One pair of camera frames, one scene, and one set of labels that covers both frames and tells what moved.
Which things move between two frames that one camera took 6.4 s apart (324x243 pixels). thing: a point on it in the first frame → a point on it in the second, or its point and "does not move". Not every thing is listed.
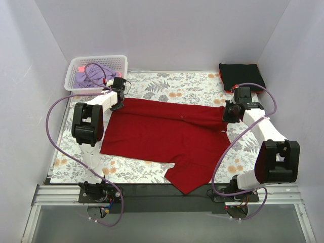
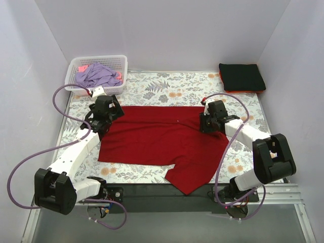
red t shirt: (192, 136) does not move
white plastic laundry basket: (89, 73) does not move
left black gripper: (117, 105) → (116, 111)
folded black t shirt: (232, 74) does not move
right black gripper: (226, 115) → (204, 125)
